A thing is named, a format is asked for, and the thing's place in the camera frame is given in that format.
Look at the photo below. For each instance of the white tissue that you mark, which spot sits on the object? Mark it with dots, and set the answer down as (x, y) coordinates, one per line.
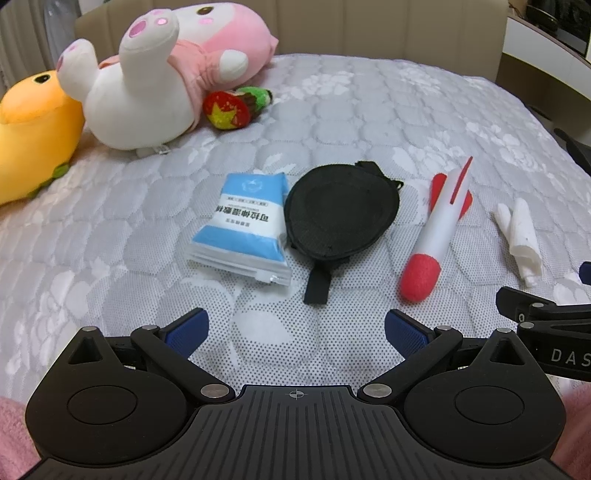
(524, 235)

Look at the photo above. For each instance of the strawberry plush toy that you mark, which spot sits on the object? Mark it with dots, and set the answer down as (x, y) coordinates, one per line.
(226, 110)

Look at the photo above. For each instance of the beige padded headboard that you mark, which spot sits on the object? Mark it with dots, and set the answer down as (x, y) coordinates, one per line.
(369, 27)

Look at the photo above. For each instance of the orange plush toy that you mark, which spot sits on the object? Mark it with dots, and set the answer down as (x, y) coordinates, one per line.
(32, 138)

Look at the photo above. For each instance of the blue and white packet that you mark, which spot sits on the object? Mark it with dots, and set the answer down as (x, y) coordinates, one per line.
(240, 230)

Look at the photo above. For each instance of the black chair base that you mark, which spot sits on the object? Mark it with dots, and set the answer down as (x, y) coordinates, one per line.
(577, 147)

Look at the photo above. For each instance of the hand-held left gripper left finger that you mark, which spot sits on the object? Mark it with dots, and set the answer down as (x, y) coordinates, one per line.
(190, 330)

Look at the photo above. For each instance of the pink and white plush rabbit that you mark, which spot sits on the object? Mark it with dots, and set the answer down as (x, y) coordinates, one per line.
(138, 101)

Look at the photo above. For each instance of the red and white foam rocket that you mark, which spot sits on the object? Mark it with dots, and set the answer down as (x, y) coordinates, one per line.
(438, 221)

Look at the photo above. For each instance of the black mesh pouch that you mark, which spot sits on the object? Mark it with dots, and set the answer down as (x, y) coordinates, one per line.
(337, 212)

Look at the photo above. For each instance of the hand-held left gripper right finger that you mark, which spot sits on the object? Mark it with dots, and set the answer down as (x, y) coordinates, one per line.
(406, 334)

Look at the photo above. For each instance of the white curtain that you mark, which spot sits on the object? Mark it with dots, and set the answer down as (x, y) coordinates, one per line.
(23, 41)

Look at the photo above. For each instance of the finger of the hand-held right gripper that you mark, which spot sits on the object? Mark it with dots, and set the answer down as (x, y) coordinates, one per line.
(585, 270)
(531, 305)

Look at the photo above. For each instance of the white bedside table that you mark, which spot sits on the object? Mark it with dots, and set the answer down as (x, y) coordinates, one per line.
(545, 64)

